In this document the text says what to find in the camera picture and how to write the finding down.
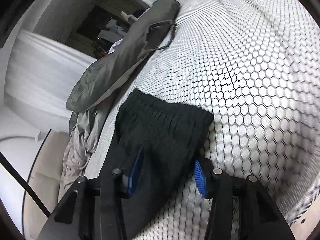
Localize white striped cloth pile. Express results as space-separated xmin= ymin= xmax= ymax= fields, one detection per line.
xmin=107 ymin=39 xmax=124 ymax=55

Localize white chair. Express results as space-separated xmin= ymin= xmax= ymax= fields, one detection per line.
xmin=121 ymin=11 xmax=137 ymax=22

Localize light grey duvet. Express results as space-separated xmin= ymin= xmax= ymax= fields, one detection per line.
xmin=61 ymin=107 xmax=108 ymax=188

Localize black strap loop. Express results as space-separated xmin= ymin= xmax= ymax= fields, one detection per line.
xmin=142 ymin=20 xmax=178 ymax=51

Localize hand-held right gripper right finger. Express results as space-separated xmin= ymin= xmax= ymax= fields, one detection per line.
xmin=194 ymin=159 xmax=297 ymax=240

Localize dark grey quilt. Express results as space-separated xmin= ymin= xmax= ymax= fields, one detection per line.
xmin=66 ymin=0 xmax=182 ymax=113

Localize black pants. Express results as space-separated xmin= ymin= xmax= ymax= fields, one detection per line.
xmin=97 ymin=88 xmax=215 ymax=240

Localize beige padded headboard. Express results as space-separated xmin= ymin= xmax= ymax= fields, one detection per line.
xmin=22 ymin=130 xmax=75 ymax=238

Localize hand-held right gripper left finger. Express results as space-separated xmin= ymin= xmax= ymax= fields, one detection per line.
xmin=37 ymin=146 xmax=145 ymax=240

